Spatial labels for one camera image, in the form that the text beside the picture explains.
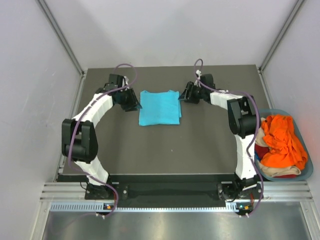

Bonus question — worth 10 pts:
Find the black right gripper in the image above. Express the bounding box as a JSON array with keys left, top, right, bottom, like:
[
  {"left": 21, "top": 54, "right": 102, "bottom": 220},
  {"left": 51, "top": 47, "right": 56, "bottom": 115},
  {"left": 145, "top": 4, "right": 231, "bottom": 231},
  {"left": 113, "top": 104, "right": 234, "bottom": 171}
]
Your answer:
[{"left": 179, "top": 81, "right": 206, "bottom": 104}]

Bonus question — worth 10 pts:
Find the cyan t shirt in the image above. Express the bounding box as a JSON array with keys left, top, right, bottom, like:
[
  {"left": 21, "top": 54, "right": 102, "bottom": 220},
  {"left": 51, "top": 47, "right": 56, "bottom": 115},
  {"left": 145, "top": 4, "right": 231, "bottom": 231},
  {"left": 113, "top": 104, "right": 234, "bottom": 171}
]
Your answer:
[{"left": 138, "top": 90, "right": 182, "bottom": 127}]

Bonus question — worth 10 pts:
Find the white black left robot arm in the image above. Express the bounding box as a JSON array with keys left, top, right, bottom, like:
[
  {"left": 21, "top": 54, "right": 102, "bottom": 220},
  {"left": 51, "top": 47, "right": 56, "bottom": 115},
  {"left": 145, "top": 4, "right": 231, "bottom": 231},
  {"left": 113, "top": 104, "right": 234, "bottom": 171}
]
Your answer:
[{"left": 61, "top": 73, "right": 142, "bottom": 199}]

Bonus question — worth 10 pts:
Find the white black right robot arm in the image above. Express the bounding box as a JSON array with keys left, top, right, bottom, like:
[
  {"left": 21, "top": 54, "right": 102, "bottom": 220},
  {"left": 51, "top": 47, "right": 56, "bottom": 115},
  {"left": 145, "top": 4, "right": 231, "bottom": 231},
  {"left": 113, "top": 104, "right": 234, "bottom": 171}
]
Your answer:
[{"left": 178, "top": 70, "right": 261, "bottom": 198}]

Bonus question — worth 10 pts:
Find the red t shirt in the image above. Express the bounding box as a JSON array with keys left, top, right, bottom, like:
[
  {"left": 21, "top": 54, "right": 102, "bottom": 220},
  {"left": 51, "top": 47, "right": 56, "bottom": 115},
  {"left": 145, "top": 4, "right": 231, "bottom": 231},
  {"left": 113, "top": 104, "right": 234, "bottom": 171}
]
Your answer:
[{"left": 254, "top": 145, "right": 302, "bottom": 179}]

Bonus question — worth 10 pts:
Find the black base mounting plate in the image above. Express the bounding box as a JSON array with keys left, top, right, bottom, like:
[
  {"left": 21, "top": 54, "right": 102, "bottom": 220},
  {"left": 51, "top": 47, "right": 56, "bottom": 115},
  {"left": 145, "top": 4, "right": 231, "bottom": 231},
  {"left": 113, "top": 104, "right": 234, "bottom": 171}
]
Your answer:
[{"left": 56, "top": 173, "right": 264, "bottom": 208}]

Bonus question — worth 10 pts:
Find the orange t shirt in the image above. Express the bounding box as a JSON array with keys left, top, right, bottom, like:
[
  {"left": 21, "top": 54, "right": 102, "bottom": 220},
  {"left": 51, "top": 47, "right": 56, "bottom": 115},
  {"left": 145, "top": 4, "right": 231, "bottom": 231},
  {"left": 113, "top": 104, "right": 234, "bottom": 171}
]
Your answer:
[{"left": 260, "top": 114, "right": 308, "bottom": 171}]

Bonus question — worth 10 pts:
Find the blue laundry basket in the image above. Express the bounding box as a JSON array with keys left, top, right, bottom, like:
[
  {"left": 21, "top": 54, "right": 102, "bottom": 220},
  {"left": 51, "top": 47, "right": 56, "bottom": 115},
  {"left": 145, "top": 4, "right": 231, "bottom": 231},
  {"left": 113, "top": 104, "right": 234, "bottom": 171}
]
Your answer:
[{"left": 255, "top": 109, "right": 313, "bottom": 182}]

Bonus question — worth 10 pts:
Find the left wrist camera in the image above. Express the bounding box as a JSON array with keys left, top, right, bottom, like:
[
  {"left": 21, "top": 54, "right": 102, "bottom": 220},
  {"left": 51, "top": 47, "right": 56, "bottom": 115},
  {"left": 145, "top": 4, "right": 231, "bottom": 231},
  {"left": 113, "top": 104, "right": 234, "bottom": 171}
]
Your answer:
[{"left": 122, "top": 76, "right": 129, "bottom": 88}]

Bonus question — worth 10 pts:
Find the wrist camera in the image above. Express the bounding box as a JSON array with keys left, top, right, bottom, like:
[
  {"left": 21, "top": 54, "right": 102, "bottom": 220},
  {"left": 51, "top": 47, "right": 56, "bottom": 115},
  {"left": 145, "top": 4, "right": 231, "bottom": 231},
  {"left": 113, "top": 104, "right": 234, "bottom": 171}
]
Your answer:
[
  {"left": 122, "top": 76, "right": 129, "bottom": 88},
  {"left": 194, "top": 70, "right": 202, "bottom": 88}
]

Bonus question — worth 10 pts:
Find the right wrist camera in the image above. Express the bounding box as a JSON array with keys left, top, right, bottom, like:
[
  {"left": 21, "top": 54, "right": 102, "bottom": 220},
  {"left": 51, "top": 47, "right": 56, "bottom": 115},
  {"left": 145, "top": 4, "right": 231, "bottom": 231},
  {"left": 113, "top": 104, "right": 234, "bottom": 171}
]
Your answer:
[{"left": 194, "top": 70, "right": 202, "bottom": 88}]

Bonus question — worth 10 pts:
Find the white slotted cable duct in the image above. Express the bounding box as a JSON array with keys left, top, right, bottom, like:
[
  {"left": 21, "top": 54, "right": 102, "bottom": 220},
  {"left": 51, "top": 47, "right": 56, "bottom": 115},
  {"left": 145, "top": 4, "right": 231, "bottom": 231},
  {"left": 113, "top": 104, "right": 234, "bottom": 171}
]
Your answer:
[{"left": 50, "top": 202, "right": 249, "bottom": 213}]

